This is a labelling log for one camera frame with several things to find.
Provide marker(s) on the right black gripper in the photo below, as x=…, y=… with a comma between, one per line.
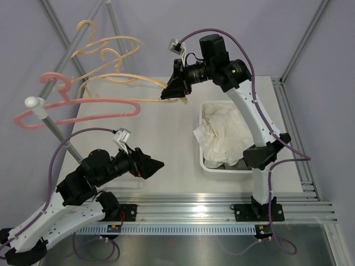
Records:
x=178, y=86

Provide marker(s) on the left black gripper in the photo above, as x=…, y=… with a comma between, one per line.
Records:
x=146, y=165

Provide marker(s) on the white skirt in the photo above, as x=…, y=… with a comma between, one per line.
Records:
x=222, y=133

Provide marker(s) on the beige hanger front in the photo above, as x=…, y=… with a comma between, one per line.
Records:
x=96, y=46

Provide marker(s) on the grey skirt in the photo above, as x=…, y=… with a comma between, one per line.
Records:
x=240, y=165

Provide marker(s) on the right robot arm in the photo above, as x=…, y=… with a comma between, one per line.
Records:
x=237, y=80

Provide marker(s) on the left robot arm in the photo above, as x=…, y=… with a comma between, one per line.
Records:
x=76, y=202

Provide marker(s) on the white plastic basket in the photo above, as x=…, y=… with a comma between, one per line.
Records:
x=205, y=166

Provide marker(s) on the grey clothes rack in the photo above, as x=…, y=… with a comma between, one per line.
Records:
x=83, y=124

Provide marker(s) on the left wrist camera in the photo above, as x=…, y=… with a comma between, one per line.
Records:
x=120, y=139

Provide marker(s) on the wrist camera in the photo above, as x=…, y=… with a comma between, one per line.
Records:
x=178, y=48
x=120, y=139

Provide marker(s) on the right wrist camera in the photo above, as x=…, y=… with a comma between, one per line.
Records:
x=178, y=48

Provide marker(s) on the white slotted cable duct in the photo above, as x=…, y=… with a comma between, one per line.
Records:
x=169, y=229

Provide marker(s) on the aluminium rail base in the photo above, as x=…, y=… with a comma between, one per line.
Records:
x=215, y=208

